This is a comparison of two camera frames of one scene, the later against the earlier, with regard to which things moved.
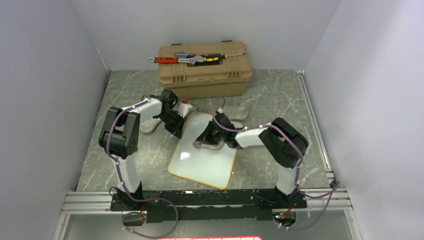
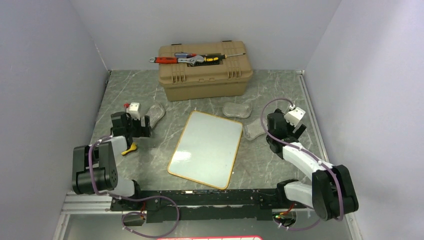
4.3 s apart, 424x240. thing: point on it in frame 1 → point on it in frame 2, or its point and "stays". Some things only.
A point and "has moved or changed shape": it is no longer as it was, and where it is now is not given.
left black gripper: (177, 129) → (143, 131)
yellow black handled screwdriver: (218, 58) stays
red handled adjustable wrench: (174, 60) stays
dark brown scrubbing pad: (215, 146) has moved or changed shape
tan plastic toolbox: (227, 77) stays
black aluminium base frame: (202, 205) stays
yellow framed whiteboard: (212, 167) stays
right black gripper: (207, 137) → (298, 132)
